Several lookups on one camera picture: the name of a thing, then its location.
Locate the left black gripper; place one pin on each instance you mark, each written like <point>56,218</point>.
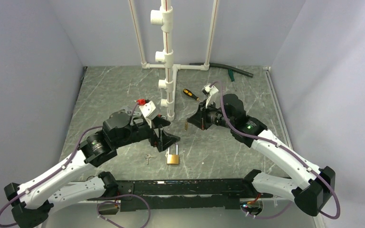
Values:
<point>166,139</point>

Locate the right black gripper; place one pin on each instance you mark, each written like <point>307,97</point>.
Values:
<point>199,118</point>

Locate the small brass padlock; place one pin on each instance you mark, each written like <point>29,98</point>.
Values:
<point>186,126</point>

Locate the silver key bunch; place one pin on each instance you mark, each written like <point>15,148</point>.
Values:
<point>148,157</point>

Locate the large brass padlock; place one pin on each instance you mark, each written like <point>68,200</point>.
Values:
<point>172,159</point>

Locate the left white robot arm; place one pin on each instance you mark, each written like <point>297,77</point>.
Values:
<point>32,202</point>

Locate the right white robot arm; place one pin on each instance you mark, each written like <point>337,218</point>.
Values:
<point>308,186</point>

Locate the yellow black screwdriver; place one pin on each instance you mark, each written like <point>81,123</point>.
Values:
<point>191,95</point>

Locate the green screwdriver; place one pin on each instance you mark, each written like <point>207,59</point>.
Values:
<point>231,76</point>

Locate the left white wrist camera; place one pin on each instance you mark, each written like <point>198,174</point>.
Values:
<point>149,110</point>

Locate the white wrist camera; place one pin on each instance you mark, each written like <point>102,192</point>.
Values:
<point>149,110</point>
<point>211,92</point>

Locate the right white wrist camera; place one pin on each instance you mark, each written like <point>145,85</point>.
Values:
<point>211,92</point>

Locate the red handled adjustable wrench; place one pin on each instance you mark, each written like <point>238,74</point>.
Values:
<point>130,110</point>

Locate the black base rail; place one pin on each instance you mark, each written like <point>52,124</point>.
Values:
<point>182,192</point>

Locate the white PVC pipe frame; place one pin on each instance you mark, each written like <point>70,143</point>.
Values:
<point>163,17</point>

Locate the aluminium frame rail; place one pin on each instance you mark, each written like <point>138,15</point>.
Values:
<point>176,201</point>

